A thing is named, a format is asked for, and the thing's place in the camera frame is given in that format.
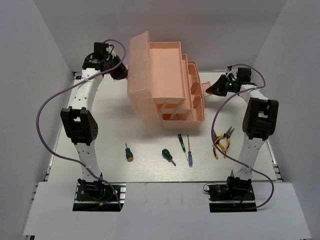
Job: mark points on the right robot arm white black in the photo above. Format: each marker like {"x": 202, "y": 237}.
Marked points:
{"x": 259, "y": 121}

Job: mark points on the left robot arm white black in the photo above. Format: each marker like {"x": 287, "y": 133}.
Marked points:
{"x": 79, "y": 124}

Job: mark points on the yellow black pliers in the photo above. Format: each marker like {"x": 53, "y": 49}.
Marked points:
{"x": 215, "y": 150}
{"x": 223, "y": 140}

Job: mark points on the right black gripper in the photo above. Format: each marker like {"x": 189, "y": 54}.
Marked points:
{"x": 218, "y": 88}

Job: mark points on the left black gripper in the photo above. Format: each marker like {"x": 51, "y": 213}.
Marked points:
{"x": 122, "y": 73}

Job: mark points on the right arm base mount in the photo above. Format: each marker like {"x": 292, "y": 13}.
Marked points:
{"x": 235, "y": 196}

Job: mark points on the green orange stubby screwdriver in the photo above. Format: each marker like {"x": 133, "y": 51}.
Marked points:
{"x": 128, "y": 153}

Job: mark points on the pink plastic toolbox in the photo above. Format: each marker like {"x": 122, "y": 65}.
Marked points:
{"x": 163, "y": 84}

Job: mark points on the blue red screwdriver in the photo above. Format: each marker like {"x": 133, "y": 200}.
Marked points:
{"x": 189, "y": 156}

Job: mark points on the dark green stubby screwdriver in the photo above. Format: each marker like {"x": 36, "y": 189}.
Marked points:
{"x": 167, "y": 155}

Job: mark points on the black green precision screwdriver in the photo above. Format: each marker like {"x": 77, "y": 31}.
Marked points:
{"x": 182, "y": 145}

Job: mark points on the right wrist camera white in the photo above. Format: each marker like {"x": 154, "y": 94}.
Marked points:
{"x": 231, "y": 74}

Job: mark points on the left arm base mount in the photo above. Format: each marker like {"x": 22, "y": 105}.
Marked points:
{"x": 98, "y": 196}

